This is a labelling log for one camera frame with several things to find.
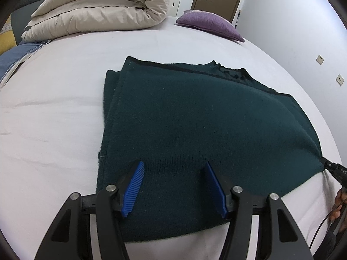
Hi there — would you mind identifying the yellow cushion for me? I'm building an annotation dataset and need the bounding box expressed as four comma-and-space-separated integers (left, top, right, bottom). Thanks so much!
0, 13, 15, 56

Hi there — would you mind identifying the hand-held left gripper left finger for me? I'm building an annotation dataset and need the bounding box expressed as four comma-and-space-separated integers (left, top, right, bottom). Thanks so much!
34, 160, 145, 260

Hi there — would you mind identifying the person's right hand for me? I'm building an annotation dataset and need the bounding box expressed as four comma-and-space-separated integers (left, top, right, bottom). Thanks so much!
329, 188, 347, 222

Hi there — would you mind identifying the black cable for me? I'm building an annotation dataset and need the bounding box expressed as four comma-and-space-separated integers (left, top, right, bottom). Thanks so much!
309, 199, 347, 250

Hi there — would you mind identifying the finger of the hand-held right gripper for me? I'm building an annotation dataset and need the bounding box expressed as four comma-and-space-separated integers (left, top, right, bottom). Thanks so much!
321, 157, 347, 187

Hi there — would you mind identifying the purple pillow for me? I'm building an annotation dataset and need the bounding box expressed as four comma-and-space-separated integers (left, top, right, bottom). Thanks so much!
176, 10, 245, 43

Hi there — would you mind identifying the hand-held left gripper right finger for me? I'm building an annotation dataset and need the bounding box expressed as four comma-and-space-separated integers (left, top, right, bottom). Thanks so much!
203, 162, 312, 260

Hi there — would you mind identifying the blue cloth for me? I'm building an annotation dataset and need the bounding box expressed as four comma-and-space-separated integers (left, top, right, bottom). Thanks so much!
0, 42, 45, 83

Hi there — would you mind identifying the dark green sweater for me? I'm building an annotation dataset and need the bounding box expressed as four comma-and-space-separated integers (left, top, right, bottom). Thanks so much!
96, 56, 323, 243

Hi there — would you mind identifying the rolled beige duvet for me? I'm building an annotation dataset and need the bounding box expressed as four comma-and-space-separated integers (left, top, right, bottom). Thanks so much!
21, 0, 174, 42

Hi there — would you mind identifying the white bed sheet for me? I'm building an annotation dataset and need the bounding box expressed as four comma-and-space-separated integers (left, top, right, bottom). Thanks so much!
0, 15, 343, 260

